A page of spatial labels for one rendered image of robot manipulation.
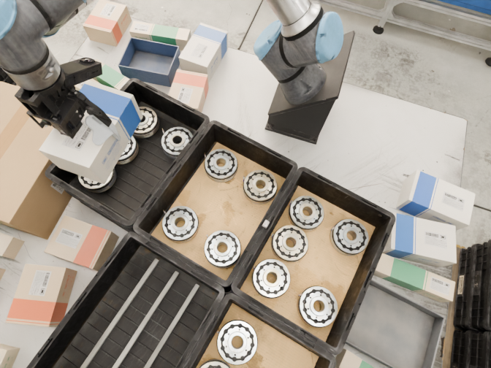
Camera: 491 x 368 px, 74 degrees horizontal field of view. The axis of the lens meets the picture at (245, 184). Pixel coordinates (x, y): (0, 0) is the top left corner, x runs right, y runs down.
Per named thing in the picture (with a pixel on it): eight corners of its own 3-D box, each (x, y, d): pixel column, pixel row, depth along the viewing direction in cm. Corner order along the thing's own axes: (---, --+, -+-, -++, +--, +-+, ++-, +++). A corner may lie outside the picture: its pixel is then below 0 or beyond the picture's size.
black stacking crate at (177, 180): (214, 139, 110) (212, 120, 99) (292, 180, 105) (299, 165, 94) (142, 239, 96) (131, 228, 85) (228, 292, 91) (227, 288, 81)
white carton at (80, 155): (101, 102, 85) (86, 79, 76) (142, 117, 84) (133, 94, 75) (58, 168, 77) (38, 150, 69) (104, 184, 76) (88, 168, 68)
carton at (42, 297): (39, 267, 102) (25, 263, 95) (77, 271, 102) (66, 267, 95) (21, 322, 96) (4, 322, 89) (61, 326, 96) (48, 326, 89)
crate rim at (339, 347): (299, 167, 96) (300, 164, 94) (394, 217, 91) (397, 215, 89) (228, 290, 82) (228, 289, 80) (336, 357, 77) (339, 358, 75)
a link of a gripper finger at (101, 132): (109, 157, 72) (72, 131, 66) (121, 135, 74) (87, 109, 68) (117, 157, 70) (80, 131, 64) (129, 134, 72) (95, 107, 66)
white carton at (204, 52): (202, 39, 141) (200, 22, 132) (228, 48, 139) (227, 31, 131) (181, 73, 133) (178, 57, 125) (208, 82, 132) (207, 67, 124)
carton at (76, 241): (55, 256, 104) (43, 252, 97) (74, 221, 108) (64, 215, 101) (101, 272, 102) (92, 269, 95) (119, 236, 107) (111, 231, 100)
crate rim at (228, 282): (212, 122, 101) (212, 117, 99) (298, 167, 96) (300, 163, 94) (131, 231, 87) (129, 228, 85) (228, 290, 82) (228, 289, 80)
